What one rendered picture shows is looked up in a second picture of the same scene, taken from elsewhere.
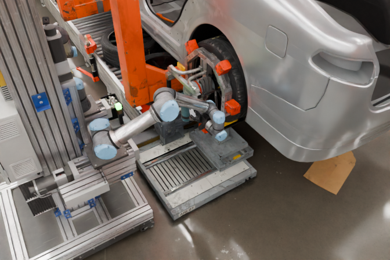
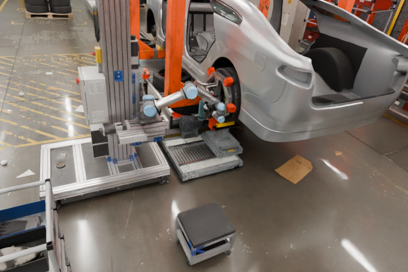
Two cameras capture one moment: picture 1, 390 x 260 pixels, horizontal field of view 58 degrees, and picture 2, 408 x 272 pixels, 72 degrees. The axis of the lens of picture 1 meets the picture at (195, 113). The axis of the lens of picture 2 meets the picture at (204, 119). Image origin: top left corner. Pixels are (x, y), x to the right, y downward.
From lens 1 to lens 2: 89 cm
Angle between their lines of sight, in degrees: 11
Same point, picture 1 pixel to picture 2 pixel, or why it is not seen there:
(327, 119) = (285, 108)
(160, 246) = (170, 193)
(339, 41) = (292, 58)
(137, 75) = (174, 85)
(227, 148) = (225, 143)
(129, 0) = (178, 36)
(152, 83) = not seen: hidden behind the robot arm
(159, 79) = not seen: hidden behind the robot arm
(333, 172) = (295, 172)
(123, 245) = (147, 189)
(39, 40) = (126, 39)
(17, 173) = (94, 119)
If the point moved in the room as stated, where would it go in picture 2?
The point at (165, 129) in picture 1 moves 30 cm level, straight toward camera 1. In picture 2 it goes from (186, 125) to (185, 138)
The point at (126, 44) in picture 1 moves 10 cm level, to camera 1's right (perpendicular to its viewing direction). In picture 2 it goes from (171, 64) to (180, 64)
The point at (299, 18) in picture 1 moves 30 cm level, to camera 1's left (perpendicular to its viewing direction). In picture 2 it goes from (272, 47) to (239, 42)
